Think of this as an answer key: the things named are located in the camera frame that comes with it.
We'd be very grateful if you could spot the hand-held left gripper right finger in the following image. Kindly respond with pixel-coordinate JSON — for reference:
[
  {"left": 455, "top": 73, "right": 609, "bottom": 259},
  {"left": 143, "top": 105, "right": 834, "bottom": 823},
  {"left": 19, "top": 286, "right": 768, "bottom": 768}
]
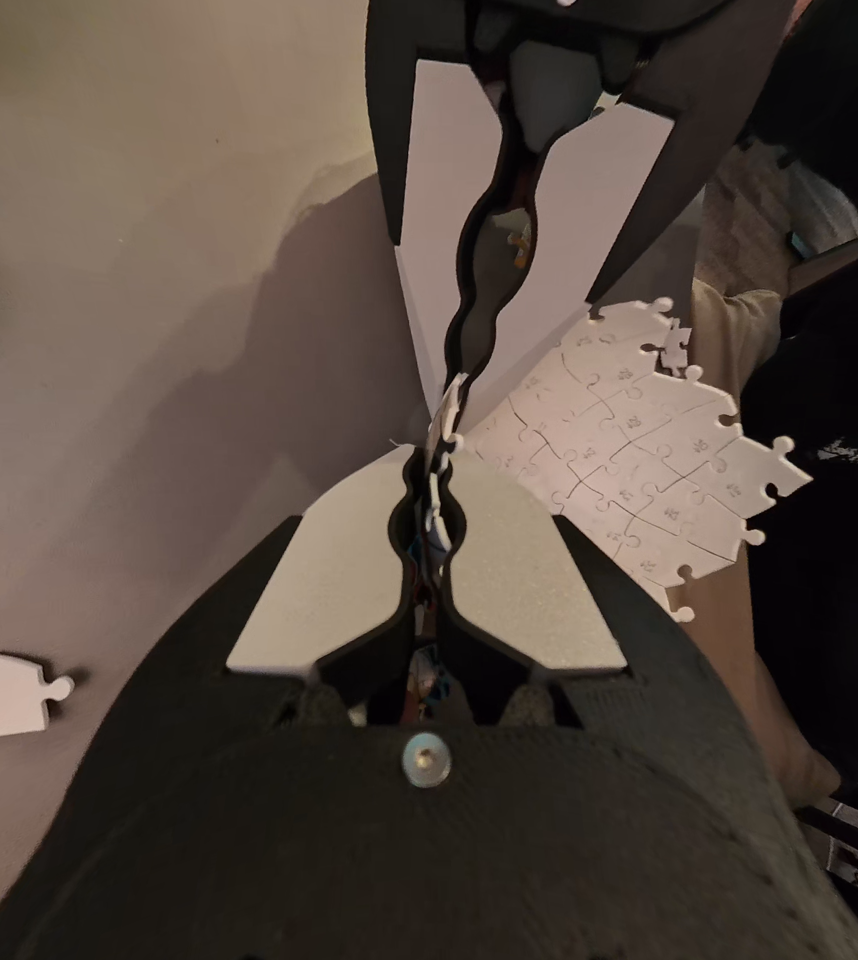
[{"left": 440, "top": 453, "right": 632, "bottom": 726}]

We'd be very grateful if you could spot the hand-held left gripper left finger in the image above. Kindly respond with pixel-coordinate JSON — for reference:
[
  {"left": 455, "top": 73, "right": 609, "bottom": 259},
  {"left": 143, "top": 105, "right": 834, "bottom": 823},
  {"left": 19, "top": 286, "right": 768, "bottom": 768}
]
[{"left": 225, "top": 444, "right": 420, "bottom": 726}]

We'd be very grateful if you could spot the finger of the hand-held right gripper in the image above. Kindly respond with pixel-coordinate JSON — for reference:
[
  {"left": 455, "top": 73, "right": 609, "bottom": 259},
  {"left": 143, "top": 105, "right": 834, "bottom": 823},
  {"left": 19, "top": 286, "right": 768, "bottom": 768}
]
[
  {"left": 459, "top": 101, "right": 679, "bottom": 436},
  {"left": 393, "top": 58, "right": 508, "bottom": 429}
]

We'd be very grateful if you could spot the colourful puzzle ball shell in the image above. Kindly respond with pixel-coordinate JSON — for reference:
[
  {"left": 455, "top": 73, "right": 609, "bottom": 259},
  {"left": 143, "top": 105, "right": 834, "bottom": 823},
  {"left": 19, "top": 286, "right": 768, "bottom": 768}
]
[{"left": 421, "top": 296, "right": 814, "bottom": 625}]

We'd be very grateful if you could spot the yellow blue puzzle piece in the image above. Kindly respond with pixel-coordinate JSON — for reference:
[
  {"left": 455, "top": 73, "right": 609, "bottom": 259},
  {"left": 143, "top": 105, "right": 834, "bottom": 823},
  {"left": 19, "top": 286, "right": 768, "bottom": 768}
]
[{"left": 406, "top": 648, "right": 452, "bottom": 725}]

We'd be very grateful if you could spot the white joined puzzle piece pair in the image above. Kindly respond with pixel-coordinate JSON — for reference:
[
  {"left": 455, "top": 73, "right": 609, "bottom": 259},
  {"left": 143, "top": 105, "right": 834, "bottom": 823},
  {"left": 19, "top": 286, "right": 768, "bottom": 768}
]
[{"left": 0, "top": 648, "right": 76, "bottom": 744}]

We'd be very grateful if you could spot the person's dark clothing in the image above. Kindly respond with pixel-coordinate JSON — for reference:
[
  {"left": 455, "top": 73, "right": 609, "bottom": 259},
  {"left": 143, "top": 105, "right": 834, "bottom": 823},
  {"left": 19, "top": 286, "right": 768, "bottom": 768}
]
[{"left": 740, "top": 300, "right": 858, "bottom": 789}]

